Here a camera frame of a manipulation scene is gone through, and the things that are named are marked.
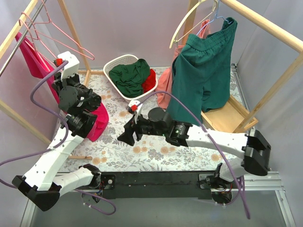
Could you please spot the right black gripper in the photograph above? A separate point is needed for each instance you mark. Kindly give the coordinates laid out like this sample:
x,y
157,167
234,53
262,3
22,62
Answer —
x,y
137,127

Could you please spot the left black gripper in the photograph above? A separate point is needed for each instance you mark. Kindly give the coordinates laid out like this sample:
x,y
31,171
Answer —
x,y
63,81

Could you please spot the magenta t shirt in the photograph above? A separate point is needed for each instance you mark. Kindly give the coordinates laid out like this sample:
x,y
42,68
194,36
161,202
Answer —
x,y
39,68

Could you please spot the pink wire hanger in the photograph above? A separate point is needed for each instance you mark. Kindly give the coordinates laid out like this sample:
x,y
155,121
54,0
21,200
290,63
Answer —
x,y
46,28
32,35

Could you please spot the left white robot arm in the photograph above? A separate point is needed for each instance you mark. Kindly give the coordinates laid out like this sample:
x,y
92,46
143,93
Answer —
x,y
41,184

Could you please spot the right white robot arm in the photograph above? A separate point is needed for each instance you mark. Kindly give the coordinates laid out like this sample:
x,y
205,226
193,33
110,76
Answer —
x,y
251,149

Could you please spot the cream plastic hanger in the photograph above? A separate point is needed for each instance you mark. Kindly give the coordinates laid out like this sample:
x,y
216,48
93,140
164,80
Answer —
x,y
187,23

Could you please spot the floral patterned table mat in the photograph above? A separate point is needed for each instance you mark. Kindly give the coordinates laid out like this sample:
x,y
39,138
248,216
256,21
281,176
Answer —
x,y
151,153

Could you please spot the green garment in basket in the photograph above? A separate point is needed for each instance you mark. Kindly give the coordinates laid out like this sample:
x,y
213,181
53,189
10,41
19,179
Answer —
x,y
129,78

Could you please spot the red garment in basket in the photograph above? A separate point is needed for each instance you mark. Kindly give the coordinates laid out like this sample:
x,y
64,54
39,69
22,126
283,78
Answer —
x,y
150,82

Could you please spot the salmon pink hanging garment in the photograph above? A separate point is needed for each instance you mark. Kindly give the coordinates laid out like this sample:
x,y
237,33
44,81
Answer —
x,y
165,80

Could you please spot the left wooden clothes rack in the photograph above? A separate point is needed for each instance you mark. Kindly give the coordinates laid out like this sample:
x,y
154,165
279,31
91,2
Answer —
x,y
81,122

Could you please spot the wooden clothes rack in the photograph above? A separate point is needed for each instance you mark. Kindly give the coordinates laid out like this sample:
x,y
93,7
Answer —
x,y
268,56
81,122

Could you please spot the dark green hanging shorts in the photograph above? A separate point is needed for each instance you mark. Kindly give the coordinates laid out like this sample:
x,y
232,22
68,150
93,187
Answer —
x,y
201,74

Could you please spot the right wooden clothes rack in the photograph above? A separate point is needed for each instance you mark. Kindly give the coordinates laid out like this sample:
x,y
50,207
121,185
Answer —
x,y
268,56

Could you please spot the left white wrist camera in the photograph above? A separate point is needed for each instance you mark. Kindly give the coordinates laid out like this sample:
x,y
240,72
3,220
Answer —
x,y
67,63

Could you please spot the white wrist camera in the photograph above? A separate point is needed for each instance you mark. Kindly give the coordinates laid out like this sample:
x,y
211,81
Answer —
x,y
67,63
134,107

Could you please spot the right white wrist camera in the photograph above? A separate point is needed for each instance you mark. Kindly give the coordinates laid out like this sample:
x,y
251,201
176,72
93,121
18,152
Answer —
x,y
134,107

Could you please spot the pink wire hanger on rack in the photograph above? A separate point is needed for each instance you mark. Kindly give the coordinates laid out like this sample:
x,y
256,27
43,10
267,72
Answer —
x,y
46,28

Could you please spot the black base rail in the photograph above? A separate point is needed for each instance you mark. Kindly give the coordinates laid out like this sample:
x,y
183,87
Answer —
x,y
205,185

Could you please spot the blue wire hanger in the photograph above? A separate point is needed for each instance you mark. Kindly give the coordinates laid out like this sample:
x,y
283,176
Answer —
x,y
209,26

